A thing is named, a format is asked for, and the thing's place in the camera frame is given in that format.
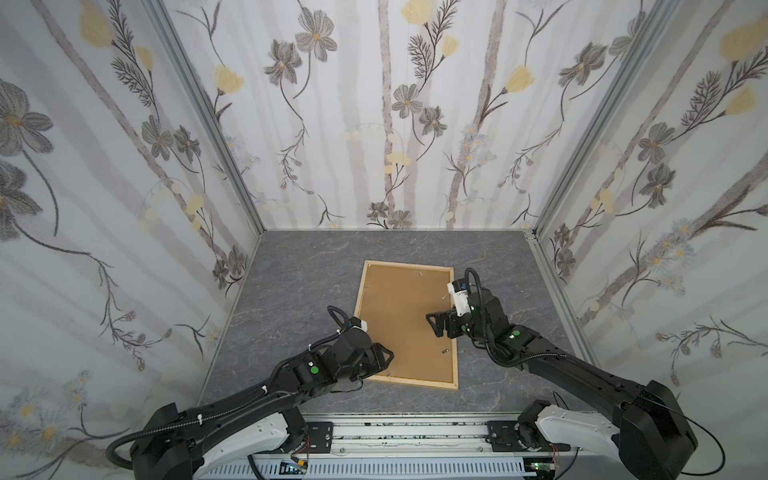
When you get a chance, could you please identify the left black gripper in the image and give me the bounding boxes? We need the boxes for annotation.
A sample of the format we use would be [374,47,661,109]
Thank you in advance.
[333,343,397,384]

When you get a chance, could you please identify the brown frame backing board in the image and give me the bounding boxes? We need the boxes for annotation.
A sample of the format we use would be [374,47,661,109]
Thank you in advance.
[358,263,454,384]

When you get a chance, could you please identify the wooden picture frame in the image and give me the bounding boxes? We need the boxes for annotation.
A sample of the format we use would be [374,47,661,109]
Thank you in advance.
[352,259,460,391]

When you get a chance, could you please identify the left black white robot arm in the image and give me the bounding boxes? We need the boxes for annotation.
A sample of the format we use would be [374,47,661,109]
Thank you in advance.
[106,327,395,479]

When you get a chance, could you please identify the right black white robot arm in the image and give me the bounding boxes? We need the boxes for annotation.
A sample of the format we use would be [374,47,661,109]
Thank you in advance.
[426,282,698,479]

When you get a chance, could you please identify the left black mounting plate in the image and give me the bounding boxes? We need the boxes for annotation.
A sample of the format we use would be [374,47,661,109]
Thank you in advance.
[297,421,334,455]

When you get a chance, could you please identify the black mounting plate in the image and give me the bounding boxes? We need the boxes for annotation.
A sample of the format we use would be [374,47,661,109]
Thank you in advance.
[486,421,542,452]
[297,421,334,455]

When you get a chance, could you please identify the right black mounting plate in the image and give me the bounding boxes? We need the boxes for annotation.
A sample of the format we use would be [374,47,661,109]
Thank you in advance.
[486,421,542,452]

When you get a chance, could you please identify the small green circuit board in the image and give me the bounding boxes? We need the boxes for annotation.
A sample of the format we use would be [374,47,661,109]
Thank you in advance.
[278,459,308,475]

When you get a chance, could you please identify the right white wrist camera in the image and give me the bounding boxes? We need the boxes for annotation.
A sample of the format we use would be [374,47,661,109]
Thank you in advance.
[447,278,471,317]

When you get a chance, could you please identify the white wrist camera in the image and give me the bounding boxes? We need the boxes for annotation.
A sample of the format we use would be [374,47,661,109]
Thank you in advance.
[346,317,368,332]
[447,278,471,317]

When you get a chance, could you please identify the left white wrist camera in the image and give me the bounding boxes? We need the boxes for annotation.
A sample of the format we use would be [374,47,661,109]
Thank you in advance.
[346,317,368,332]

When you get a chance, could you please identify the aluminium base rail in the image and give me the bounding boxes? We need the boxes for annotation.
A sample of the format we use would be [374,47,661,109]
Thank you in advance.
[160,412,655,463]

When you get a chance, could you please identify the white slotted cable duct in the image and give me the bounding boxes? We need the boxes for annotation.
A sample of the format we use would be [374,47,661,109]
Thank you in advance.
[203,458,529,480]

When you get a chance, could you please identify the right corner aluminium post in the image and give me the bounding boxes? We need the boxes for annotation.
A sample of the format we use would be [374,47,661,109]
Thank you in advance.
[532,1,678,240]

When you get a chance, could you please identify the corner aluminium post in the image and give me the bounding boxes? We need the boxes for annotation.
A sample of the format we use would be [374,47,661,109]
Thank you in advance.
[532,1,678,240]
[142,0,265,239]

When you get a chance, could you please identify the right black cable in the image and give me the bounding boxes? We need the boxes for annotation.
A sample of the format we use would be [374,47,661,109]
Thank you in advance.
[647,398,727,478]

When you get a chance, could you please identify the left black corrugated cable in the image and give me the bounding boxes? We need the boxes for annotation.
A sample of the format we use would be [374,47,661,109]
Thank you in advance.
[105,389,271,472]

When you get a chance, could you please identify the left corner aluminium post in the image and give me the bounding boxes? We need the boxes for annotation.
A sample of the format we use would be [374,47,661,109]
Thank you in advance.
[142,0,265,239]

